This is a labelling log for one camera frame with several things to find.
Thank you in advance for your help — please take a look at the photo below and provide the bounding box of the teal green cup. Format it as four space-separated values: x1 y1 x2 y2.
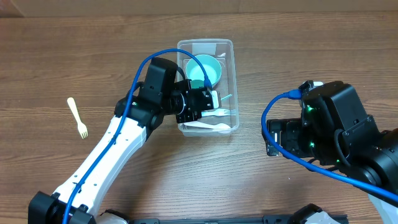
190 80 205 89

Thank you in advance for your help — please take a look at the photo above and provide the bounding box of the white plastic spoon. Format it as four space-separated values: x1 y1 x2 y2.
184 121 231 130

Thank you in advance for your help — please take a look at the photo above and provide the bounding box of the light blue plastic fork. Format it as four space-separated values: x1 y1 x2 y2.
201 108 236 117

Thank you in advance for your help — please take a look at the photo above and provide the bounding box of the teal bowl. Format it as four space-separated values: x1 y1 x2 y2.
185 54 223 88

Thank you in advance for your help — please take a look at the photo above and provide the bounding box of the teal plastic fork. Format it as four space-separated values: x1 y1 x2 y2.
221 94 232 101

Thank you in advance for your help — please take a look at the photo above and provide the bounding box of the yellow plastic fork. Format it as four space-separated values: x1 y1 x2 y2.
67 97 88 139

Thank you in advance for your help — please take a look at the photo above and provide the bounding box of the light blue bowl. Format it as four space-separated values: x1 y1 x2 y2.
209 73 221 88

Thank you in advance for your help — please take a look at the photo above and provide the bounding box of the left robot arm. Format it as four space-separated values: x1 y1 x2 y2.
28 80 221 224

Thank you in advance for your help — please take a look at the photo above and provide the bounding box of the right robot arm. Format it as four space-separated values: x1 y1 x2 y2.
261 80 397 223

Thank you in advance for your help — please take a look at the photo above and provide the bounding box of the clear plastic container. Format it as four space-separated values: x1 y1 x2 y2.
177 39 239 137

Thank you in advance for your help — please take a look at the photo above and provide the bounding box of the right blue cable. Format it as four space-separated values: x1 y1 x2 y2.
261 89 398 205

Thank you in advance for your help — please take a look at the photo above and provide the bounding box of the blue cable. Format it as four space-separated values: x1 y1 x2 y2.
261 89 398 205
62 48 213 224

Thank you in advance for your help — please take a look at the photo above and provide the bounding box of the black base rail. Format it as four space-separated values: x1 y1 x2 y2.
80 203 349 224

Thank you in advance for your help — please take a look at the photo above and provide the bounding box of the left blue cable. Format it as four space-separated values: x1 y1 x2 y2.
62 48 213 224

